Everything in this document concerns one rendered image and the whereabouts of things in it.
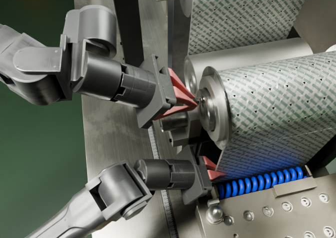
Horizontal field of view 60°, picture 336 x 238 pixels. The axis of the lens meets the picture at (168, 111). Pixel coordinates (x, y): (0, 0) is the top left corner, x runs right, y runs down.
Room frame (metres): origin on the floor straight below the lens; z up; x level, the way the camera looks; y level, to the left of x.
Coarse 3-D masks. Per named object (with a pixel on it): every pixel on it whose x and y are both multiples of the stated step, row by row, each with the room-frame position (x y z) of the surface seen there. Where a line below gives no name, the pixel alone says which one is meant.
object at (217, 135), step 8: (200, 80) 0.33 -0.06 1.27; (208, 80) 0.30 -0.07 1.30; (200, 88) 0.33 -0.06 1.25; (208, 88) 0.29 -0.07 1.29; (216, 88) 0.28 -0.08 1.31; (216, 96) 0.27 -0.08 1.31; (216, 104) 0.26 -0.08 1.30; (216, 112) 0.25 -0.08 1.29; (216, 120) 0.24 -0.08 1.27; (224, 120) 0.24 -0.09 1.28; (216, 128) 0.24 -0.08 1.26; (224, 128) 0.23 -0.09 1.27; (216, 136) 0.23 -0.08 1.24
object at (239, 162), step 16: (256, 144) 0.23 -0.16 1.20; (272, 144) 0.24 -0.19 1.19; (288, 144) 0.25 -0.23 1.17; (304, 144) 0.26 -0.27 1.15; (320, 144) 0.27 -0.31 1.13; (224, 160) 0.22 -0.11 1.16; (240, 160) 0.23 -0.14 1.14; (256, 160) 0.24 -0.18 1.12; (272, 160) 0.25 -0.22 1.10; (288, 160) 0.26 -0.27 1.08; (304, 160) 0.27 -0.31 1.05; (240, 176) 0.24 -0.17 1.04
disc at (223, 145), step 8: (208, 72) 0.33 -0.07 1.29; (216, 72) 0.30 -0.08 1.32; (216, 80) 0.29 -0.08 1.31; (224, 88) 0.27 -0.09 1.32; (224, 96) 0.26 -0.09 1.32; (224, 104) 0.25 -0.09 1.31; (224, 112) 0.24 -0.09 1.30; (224, 136) 0.22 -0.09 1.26; (216, 144) 0.24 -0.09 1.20; (224, 144) 0.22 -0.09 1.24
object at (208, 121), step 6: (198, 90) 0.31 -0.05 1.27; (204, 90) 0.30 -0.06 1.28; (198, 96) 0.30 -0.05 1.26; (204, 96) 0.28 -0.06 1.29; (210, 96) 0.28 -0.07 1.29; (204, 102) 0.27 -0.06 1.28; (210, 102) 0.27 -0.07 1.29; (198, 108) 0.29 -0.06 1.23; (204, 108) 0.27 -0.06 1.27; (210, 108) 0.26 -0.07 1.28; (198, 114) 0.29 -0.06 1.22; (204, 114) 0.27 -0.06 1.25; (210, 114) 0.25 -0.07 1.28; (204, 120) 0.26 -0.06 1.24; (210, 120) 0.25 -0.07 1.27; (204, 126) 0.26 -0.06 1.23; (210, 126) 0.24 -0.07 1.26
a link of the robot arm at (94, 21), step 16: (80, 16) 0.33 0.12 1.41; (96, 16) 0.33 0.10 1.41; (112, 16) 0.34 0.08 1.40; (64, 32) 0.30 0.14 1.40; (80, 32) 0.30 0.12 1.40; (96, 32) 0.30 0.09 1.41; (112, 32) 0.31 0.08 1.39; (32, 48) 0.26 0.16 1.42; (48, 48) 0.26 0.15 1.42; (64, 48) 0.27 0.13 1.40; (112, 48) 0.30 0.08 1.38; (16, 64) 0.23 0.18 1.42; (32, 64) 0.24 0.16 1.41; (48, 64) 0.24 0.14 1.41; (64, 64) 0.25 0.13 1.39; (64, 80) 0.24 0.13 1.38; (64, 96) 0.24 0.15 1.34
